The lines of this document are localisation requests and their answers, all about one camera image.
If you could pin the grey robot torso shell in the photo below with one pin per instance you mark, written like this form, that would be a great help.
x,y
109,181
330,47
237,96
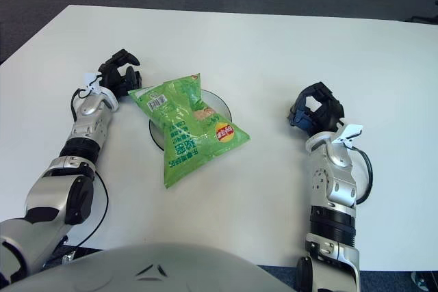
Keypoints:
x,y
154,268

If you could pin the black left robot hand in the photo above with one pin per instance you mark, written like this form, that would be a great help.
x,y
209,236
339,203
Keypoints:
x,y
111,78

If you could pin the white plate black rim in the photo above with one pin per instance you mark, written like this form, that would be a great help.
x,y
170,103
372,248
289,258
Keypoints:
x,y
219,104

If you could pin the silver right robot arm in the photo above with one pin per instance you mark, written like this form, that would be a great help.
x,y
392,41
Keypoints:
x,y
333,196

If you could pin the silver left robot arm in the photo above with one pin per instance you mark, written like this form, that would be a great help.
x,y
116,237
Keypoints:
x,y
68,182

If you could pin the small metal floor bracket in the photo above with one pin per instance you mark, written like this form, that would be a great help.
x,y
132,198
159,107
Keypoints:
x,y
69,257

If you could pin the green snack chip bag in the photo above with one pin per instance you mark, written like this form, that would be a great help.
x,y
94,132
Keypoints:
x,y
184,128

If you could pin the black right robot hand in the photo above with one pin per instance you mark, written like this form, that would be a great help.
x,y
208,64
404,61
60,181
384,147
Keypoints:
x,y
332,114

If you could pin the grey caster wheel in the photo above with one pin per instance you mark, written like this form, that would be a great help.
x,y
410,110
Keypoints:
x,y
424,281

